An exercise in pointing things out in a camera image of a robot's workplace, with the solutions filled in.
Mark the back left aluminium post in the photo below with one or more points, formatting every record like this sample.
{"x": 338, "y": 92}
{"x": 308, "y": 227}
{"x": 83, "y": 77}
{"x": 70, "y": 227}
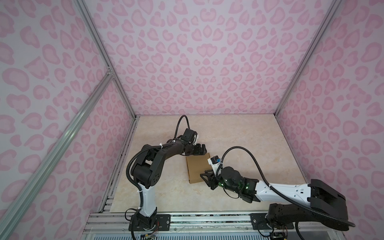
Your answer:
{"x": 91, "y": 26}

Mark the left aluminium frame strut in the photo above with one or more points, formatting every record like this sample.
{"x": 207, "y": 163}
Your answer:
{"x": 21, "y": 204}

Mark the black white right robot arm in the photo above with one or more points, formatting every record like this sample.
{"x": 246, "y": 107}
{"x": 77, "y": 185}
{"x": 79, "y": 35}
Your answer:
{"x": 313, "y": 202}

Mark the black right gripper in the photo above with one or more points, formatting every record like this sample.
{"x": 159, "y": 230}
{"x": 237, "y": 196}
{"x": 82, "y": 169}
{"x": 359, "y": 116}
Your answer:
{"x": 210, "y": 182}

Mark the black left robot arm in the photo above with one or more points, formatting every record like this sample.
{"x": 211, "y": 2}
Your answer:
{"x": 145, "y": 168}

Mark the black mounting plate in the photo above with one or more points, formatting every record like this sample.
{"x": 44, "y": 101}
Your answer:
{"x": 259, "y": 221}
{"x": 157, "y": 222}

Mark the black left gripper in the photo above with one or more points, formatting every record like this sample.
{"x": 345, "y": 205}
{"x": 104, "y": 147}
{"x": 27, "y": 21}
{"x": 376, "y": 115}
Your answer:
{"x": 198, "y": 151}

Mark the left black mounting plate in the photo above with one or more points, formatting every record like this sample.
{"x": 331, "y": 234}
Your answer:
{"x": 157, "y": 222}

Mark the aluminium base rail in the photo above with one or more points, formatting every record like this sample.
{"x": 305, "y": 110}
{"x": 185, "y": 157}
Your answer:
{"x": 227, "y": 225}

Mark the back right aluminium post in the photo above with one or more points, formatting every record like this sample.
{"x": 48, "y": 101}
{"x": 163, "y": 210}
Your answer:
{"x": 320, "y": 33}

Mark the brown cardboard box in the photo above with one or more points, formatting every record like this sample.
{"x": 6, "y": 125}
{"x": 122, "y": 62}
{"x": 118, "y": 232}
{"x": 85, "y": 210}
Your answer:
{"x": 197, "y": 165}

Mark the aluminium post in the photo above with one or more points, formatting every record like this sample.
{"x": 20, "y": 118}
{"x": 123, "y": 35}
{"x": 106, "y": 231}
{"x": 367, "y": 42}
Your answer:
{"x": 91, "y": 26}
{"x": 320, "y": 33}

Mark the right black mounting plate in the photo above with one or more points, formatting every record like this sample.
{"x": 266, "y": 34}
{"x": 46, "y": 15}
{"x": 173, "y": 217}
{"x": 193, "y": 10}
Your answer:
{"x": 259, "y": 221}

